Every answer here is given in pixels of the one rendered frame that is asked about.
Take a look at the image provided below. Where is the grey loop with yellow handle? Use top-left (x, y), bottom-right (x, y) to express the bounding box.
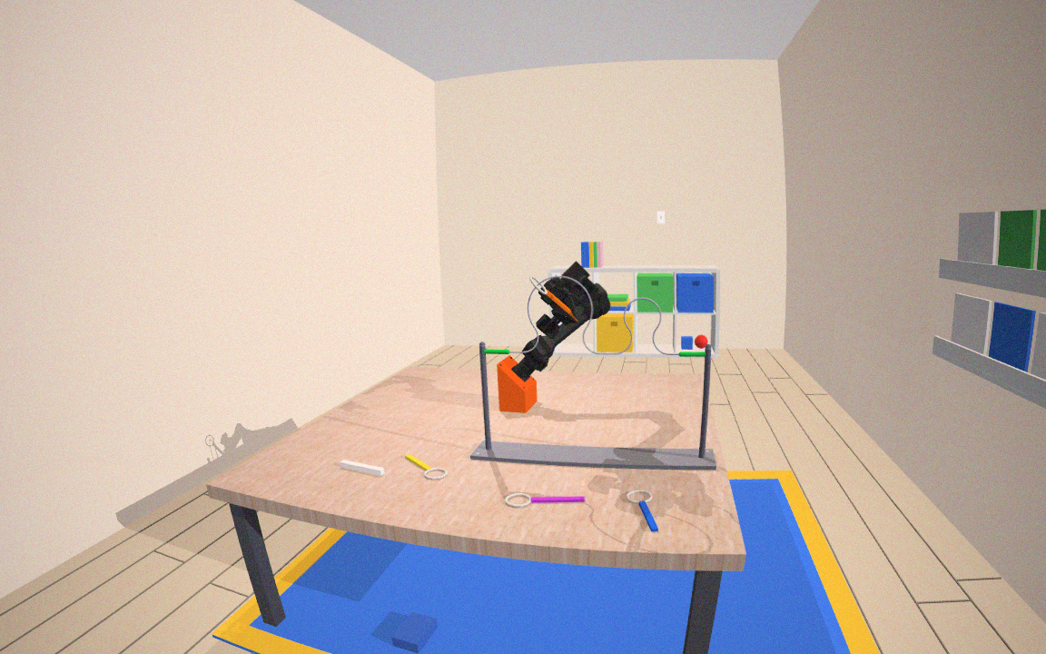
top-left (405, 454), bottom-right (448, 480)

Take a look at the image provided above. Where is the purple wand with white loop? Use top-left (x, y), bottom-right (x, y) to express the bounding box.
top-left (505, 493), bottom-right (585, 508)

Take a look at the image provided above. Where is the orange bar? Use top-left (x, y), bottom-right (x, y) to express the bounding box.
top-left (529, 275), bottom-right (577, 320)

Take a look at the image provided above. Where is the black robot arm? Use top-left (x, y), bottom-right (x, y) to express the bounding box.
top-left (511, 261), bottom-right (611, 382)

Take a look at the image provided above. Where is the white loop with blue handle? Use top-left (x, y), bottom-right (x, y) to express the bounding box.
top-left (626, 490), bottom-right (658, 532)

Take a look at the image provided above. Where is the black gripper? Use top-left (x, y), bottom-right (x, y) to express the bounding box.
top-left (536, 275), bottom-right (599, 339)

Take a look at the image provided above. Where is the white rectangular bar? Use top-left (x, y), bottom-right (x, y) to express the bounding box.
top-left (340, 461), bottom-right (385, 476)

